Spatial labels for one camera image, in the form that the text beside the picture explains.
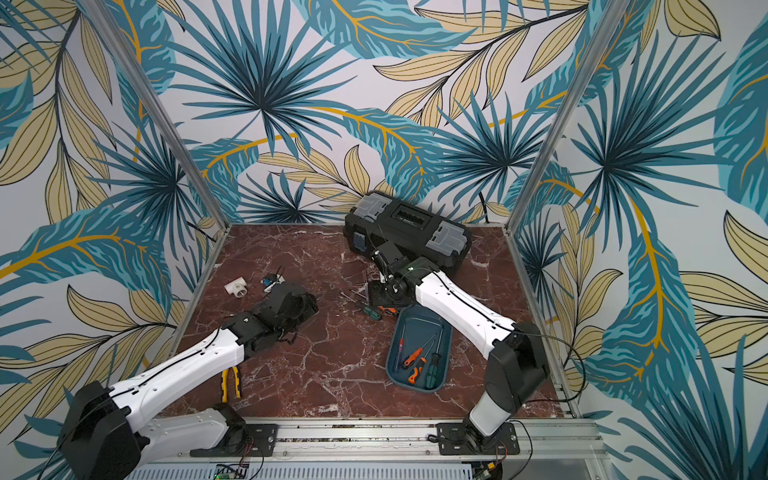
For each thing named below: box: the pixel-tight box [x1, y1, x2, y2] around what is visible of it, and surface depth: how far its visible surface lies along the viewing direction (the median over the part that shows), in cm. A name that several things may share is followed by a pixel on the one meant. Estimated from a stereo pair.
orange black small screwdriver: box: [400, 333, 437, 370], surface depth 87 cm
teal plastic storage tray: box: [385, 303, 454, 393], surface depth 88 cm
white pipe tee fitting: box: [224, 276, 248, 298], surface depth 100 cm
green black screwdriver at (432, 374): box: [425, 325, 444, 389], surface depth 83 cm
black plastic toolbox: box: [344, 191, 472, 269], surface depth 100 cm
